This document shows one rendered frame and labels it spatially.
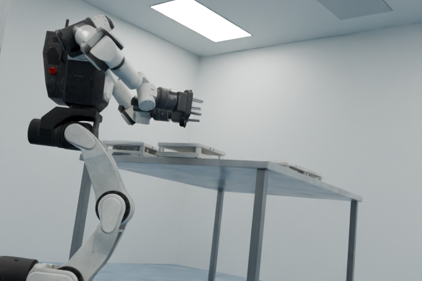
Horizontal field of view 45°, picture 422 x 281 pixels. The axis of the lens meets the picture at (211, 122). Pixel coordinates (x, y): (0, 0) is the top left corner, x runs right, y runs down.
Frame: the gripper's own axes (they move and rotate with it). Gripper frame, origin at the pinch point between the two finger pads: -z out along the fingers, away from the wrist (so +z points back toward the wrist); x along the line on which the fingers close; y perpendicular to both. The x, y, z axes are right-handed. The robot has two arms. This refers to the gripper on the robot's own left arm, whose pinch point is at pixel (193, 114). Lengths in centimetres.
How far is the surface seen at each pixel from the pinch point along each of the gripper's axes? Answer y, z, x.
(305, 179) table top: -35, -53, 20
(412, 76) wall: -317, -160, -127
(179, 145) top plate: -13.3, 7.6, 13.0
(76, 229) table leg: -37, 61, 59
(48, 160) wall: -287, 208, 4
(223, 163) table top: -2.6, -15.8, 20.3
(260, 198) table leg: 2.6, -33.6, 34.1
